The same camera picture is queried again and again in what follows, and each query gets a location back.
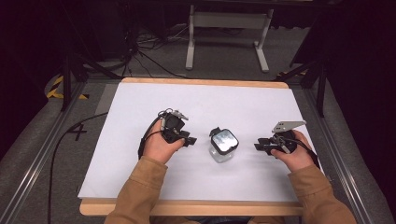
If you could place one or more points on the black metal stand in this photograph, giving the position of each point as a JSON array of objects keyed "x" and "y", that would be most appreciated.
[
  {"x": 67, "y": 81},
  {"x": 320, "y": 84}
]

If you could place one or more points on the aluminium frame rail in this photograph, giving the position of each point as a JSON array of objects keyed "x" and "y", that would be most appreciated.
[
  {"x": 37, "y": 161},
  {"x": 336, "y": 155}
]

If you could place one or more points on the white table sheet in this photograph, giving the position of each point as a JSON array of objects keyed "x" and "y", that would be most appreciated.
[{"x": 218, "y": 105}]

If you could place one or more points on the yellow black floor tape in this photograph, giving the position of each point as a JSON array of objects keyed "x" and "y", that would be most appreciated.
[{"x": 55, "y": 93}]

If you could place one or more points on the person's right hand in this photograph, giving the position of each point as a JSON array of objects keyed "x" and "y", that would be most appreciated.
[{"x": 295, "y": 157}]

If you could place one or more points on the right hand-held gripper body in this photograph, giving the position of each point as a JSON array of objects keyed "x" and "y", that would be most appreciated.
[{"x": 285, "y": 137}]

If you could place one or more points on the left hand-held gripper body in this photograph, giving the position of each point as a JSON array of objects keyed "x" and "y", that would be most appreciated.
[{"x": 173, "y": 124}]

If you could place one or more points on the person's left hand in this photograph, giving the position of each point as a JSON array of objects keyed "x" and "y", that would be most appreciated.
[{"x": 158, "y": 146}]

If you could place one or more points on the white metal stand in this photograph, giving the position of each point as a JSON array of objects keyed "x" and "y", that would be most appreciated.
[{"x": 229, "y": 20}]

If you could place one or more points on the clear jar with black lid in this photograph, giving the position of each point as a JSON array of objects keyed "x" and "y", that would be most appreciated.
[{"x": 224, "y": 142}]

